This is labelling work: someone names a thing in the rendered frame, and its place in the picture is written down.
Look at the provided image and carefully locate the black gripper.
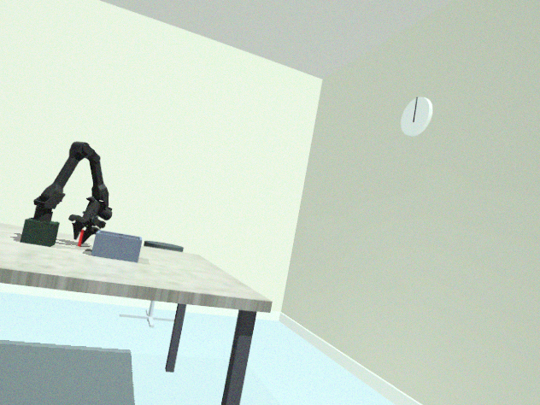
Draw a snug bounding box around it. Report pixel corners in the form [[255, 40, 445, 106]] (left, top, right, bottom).
[[68, 209, 100, 244]]

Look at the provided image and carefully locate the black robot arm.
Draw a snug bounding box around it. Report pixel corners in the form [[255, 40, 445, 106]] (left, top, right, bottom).
[[33, 141, 113, 229]]

